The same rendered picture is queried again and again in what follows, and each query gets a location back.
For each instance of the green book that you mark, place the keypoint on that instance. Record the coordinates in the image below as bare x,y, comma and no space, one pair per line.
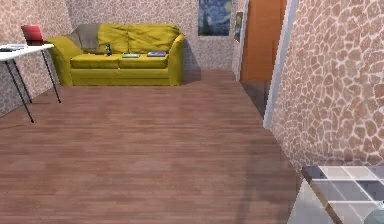
131,55

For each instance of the small framed picture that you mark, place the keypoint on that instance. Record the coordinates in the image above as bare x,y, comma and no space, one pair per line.
238,26

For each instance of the grey tiled counter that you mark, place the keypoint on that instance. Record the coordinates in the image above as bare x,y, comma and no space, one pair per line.
346,196

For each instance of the red laptop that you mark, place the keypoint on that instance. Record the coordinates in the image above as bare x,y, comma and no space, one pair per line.
32,34

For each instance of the pale glass round object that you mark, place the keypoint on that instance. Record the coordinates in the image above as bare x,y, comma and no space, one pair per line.
375,215

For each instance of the white table with black legs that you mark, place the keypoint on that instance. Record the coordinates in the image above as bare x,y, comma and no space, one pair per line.
23,53

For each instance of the orange wooden door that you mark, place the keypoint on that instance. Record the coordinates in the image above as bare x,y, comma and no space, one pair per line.
261,40

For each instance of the dark flat object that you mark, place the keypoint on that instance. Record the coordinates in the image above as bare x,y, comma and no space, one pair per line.
6,49

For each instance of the white papers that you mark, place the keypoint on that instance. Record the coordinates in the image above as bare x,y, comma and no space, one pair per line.
16,46

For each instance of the blue-grey book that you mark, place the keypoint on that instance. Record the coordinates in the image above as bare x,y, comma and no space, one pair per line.
156,54

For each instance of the blue starry night painting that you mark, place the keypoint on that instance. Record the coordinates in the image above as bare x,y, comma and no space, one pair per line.
215,16

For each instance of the grey-brown blanket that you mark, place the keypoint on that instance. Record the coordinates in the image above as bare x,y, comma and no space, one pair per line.
87,37

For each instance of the yellow sofa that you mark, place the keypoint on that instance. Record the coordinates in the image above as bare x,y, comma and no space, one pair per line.
143,63

